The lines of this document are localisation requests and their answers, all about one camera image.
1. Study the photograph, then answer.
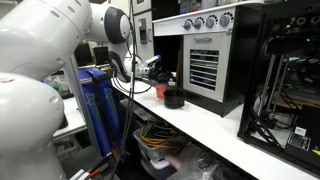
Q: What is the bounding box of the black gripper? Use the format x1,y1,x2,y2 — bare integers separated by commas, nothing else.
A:
148,64,178,88

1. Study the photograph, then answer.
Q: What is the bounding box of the thin wooden stick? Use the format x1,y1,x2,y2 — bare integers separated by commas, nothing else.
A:
172,50,184,98

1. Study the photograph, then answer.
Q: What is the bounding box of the red plastic cup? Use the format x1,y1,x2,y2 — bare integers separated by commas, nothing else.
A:
155,83,167,100

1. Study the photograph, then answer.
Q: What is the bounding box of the white toy kitchen stove unit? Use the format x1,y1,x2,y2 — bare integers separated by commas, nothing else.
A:
151,0,268,118

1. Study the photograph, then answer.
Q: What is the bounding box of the grey fridge water dispenser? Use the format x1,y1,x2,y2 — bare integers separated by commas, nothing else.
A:
137,17,149,45

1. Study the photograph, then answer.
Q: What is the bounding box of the grey stove knob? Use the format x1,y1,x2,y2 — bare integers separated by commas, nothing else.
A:
205,14,217,29
193,16,205,30
218,11,235,28
182,18,194,31

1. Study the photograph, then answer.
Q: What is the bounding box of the white oven door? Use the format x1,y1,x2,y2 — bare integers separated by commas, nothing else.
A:
182,31,234,103

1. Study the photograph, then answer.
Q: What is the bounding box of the blue bag with green print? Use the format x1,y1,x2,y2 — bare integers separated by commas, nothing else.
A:
87,67,126,151

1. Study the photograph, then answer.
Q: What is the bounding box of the black computer monitor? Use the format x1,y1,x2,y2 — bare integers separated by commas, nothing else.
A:
73,43,94,68
92,45,111,67

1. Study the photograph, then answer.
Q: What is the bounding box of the clear plastic storage bin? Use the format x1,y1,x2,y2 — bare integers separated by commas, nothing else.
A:
132,128,189,180

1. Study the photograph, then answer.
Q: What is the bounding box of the pink bag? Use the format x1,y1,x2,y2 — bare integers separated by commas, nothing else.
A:
165,144,201,168

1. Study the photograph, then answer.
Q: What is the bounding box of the blue storage bin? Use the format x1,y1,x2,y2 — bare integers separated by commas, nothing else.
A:
77,68,113,158

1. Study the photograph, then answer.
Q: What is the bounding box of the clear plastic bag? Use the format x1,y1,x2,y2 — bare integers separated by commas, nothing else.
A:
166,151,234,180

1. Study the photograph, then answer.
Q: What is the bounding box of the white side table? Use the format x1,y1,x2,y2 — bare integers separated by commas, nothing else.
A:
53,96,88,143

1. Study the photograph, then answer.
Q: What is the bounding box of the black pot with handle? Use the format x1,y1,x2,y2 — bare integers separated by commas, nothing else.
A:
163,88,186,110

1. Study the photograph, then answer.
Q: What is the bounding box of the black camera stand pole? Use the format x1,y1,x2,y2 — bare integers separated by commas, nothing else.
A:
109,0,138,180

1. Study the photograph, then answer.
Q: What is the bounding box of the yellow cable coil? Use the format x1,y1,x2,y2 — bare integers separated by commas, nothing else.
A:
139,123,181,149

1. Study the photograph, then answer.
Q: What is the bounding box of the black frame 3D printer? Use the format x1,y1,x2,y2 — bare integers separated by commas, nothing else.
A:
237,0,320,178

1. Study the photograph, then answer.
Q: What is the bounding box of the aluminium profile post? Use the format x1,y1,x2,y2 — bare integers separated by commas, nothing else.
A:
63,54,103,158

